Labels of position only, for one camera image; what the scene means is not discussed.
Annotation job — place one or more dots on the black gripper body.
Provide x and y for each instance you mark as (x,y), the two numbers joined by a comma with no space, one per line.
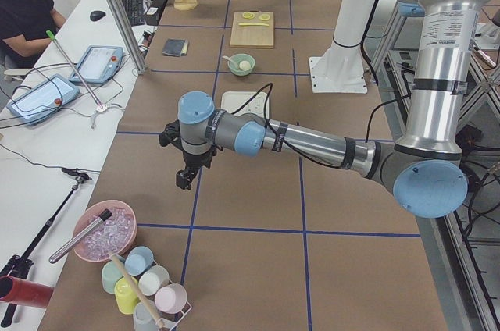
(194,160)

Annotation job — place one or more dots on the white steamed bun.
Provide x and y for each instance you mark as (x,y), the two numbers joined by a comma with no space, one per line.
(245,65)

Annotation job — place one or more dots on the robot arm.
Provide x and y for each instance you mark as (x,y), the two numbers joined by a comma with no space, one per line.
(419,167)

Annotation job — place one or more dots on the mint green bowl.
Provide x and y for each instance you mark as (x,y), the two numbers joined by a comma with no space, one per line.
(240,57)

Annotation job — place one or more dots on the pink bowl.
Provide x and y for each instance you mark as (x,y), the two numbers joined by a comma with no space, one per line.
(115,235)

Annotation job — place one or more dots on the upper lemon slice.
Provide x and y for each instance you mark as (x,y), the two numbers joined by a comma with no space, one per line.
(248,15)

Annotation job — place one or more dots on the single lemon slice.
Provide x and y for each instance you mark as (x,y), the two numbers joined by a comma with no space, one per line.
(264,17)

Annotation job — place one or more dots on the yellow plastic knife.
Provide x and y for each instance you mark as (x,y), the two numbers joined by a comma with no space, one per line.
(245,24)

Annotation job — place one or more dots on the bamboo cutting board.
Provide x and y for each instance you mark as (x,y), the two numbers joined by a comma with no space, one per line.
(252,37)

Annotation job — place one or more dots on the white bear-print tray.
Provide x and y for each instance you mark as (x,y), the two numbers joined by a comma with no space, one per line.
(239,102)

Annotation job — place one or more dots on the blue cup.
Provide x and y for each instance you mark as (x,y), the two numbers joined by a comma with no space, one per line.
(139,260)

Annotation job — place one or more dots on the grey folded cloth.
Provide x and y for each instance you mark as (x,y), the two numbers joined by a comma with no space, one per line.
(175,47)

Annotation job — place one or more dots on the black keyboard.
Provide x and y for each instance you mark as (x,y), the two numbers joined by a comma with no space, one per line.
(135,11)

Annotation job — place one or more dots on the white cup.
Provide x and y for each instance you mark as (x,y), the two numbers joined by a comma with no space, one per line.
(153,279)

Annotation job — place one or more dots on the far blue teach pendant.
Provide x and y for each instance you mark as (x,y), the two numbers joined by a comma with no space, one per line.
(100,63)

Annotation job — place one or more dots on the blue teach pendant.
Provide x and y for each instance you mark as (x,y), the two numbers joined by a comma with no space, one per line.
(100,63)
(44,100)

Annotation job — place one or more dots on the green cup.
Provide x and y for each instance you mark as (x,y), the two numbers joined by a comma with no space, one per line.
(110,275)

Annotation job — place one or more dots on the pink cup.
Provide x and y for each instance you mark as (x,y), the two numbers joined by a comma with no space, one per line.
(171,298)

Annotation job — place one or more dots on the yellow cup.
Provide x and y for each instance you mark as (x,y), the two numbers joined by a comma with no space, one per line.
(126,298)

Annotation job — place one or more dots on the near blue teach pendant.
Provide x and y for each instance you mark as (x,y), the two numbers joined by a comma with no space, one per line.
(44,100)

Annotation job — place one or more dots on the black computer mouse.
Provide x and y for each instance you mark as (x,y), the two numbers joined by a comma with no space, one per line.
(97,15)

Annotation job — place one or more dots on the grey cup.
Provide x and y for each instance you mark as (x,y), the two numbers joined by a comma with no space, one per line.
(142,319)

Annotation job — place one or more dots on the red cylinder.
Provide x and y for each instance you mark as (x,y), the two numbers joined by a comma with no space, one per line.
(24,292)

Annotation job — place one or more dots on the person in black shirt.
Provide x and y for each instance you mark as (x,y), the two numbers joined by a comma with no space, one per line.
(24,27)

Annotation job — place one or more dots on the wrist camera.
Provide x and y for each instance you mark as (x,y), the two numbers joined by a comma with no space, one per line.
(171,135)

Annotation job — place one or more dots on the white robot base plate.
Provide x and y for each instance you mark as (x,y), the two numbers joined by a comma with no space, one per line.
(337,75)

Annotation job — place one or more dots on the aluminium frame post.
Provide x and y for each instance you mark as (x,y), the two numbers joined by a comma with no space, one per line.
(127,34)

